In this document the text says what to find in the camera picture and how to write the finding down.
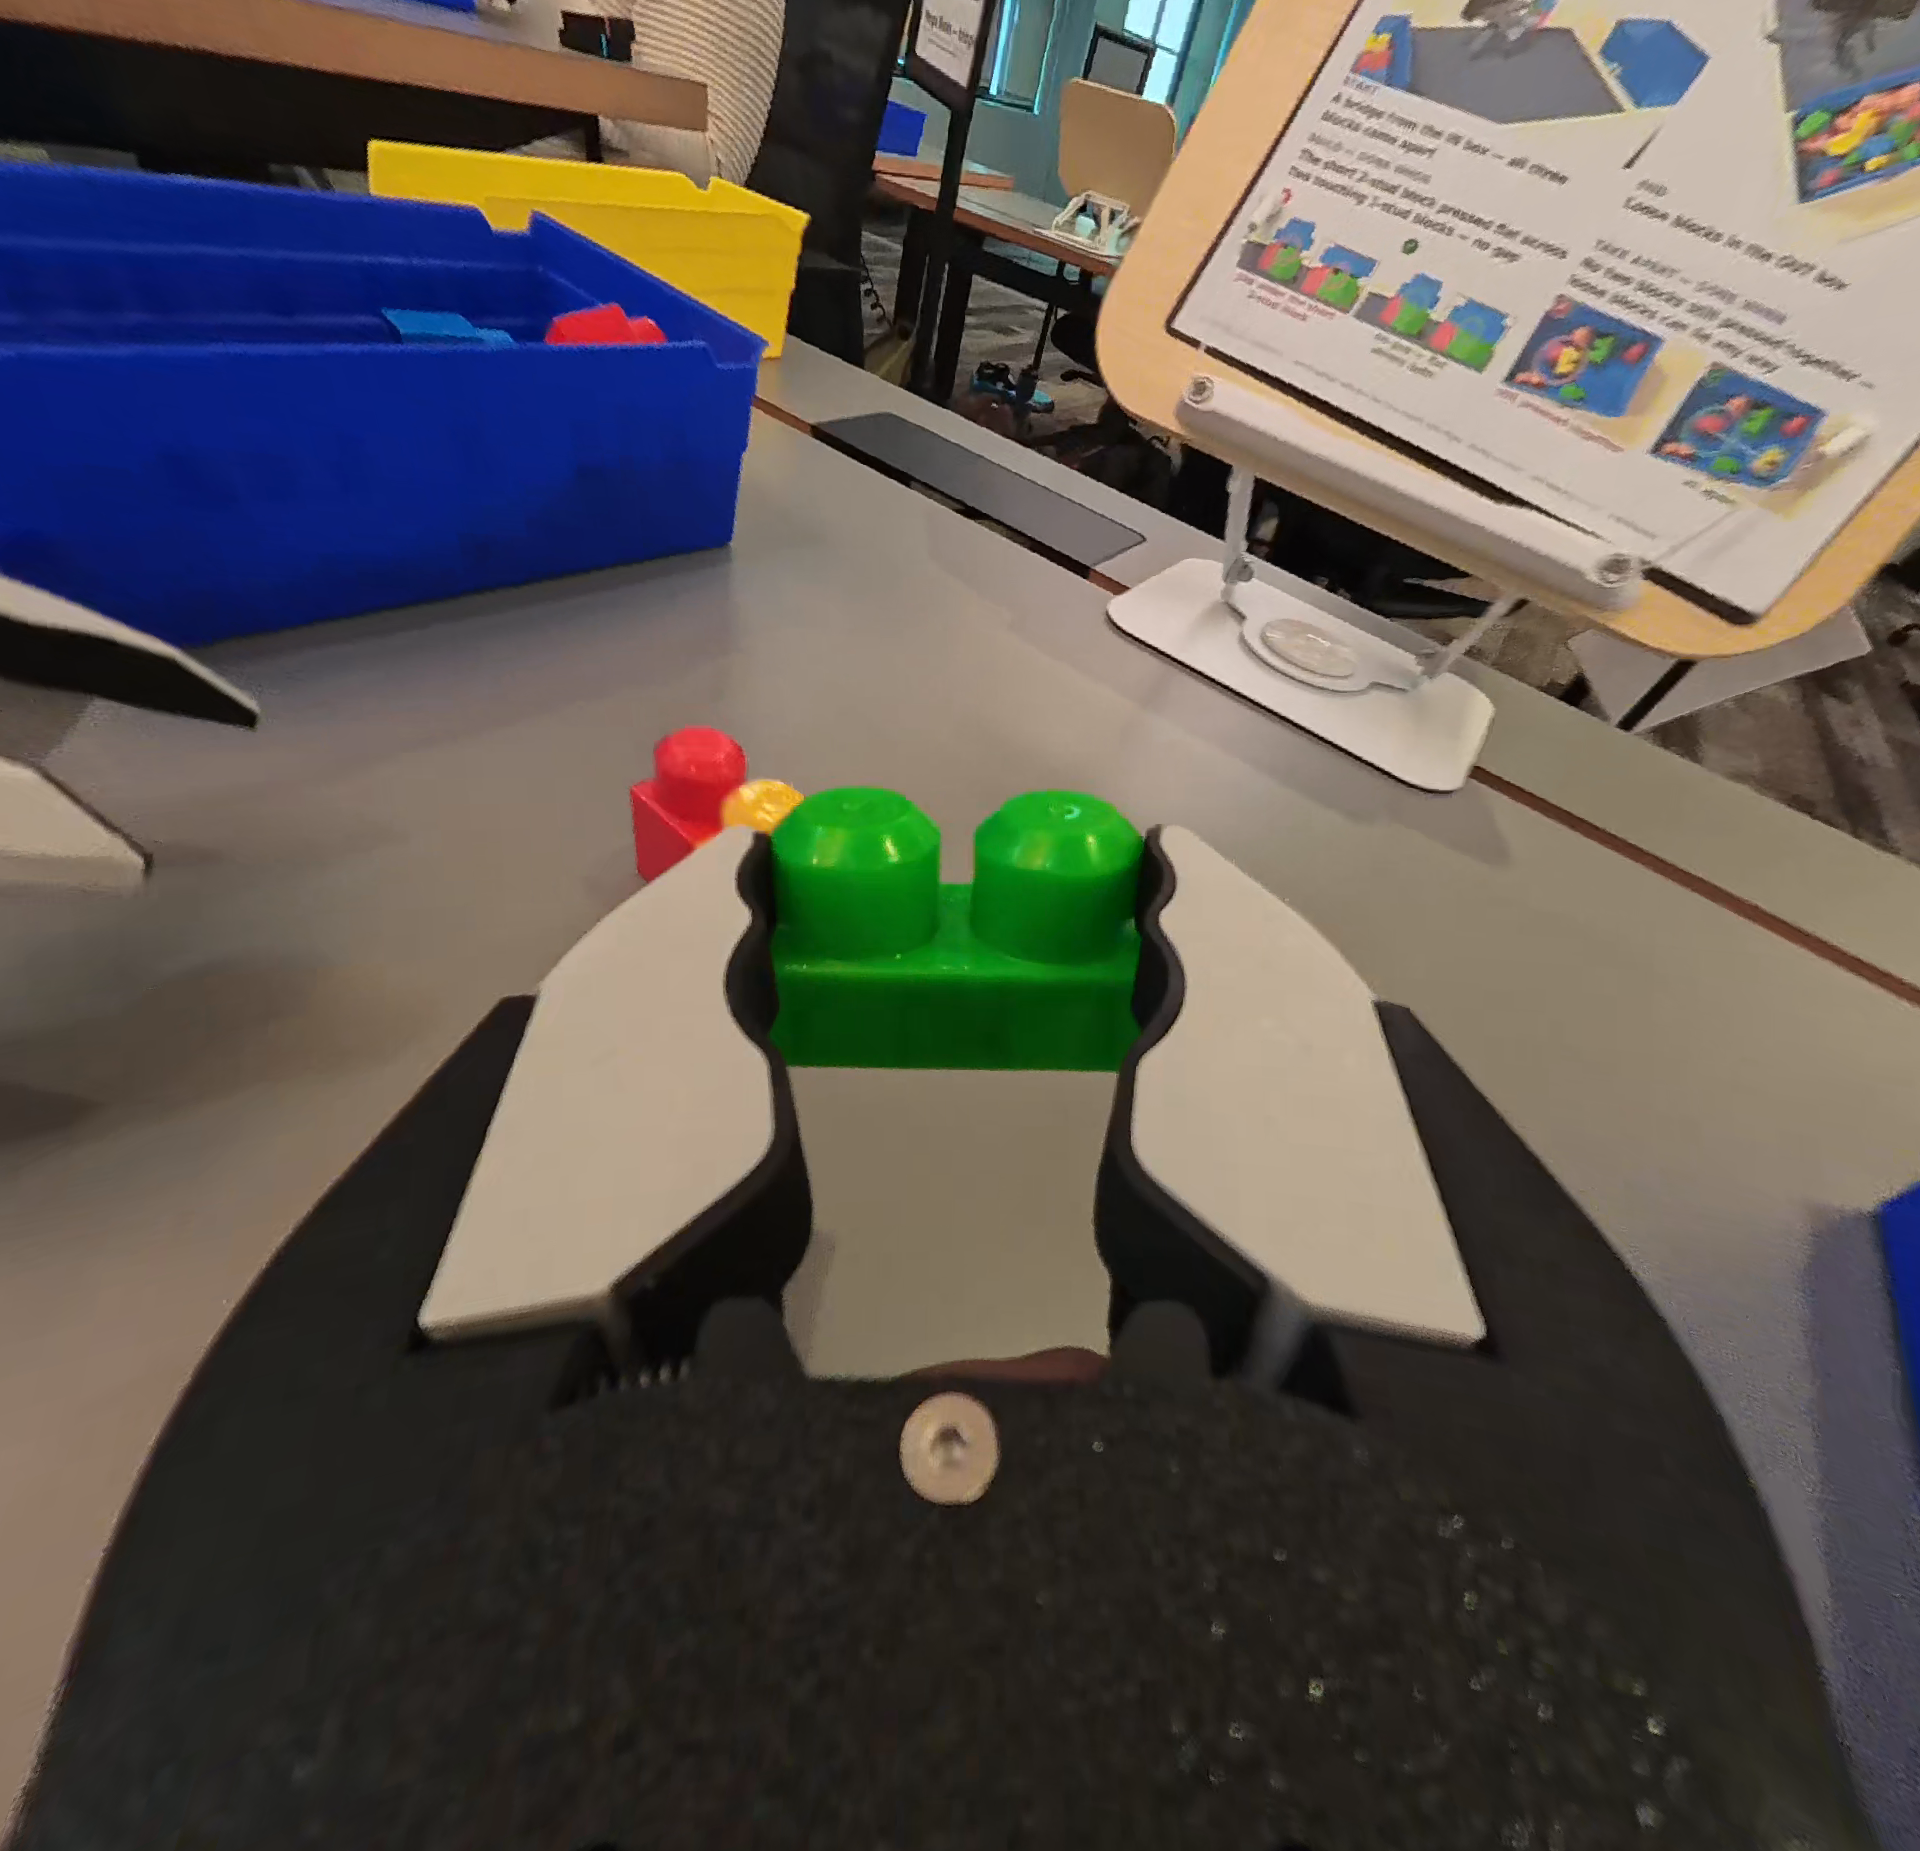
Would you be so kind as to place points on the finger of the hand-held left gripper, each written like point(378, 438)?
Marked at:
point(91, 644)
point(60, 831)

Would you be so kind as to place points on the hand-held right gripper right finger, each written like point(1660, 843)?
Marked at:
point(1289, 1131)

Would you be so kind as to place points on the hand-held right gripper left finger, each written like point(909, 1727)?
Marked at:
point(615, 1131)

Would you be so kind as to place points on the red single-stud block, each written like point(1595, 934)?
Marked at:
point(667, 824)

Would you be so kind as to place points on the green two-stud block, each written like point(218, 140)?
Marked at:
point(960, 1013)

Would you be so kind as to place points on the yellow single-stud block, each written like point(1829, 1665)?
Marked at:
point(760, 804)

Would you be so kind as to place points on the small blue block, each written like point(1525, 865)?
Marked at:
point(444, 327)

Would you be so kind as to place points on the small red block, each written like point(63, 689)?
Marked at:
point(600, 327)

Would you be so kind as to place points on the white sheet holder ledge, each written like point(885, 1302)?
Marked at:
point(1395, 495)

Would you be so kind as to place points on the wood-edged desk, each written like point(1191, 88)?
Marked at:
point(375, 45)

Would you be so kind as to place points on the grey leaning board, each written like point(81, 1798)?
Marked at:
point(1799, 666)

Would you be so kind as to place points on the flat table hatch cover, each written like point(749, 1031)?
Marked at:
point(974, 486)

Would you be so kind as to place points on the yellow plastic bin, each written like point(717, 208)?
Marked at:
point(718, 255)

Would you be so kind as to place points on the printed instruction sheet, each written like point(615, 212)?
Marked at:
point(1649, 276)

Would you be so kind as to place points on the black mesh office chair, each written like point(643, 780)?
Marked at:
point(840, 82)

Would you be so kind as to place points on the small blue bin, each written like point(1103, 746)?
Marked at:
point(900, 126)

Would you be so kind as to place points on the distant wooden display stand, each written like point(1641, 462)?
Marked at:
point(1118, 142)

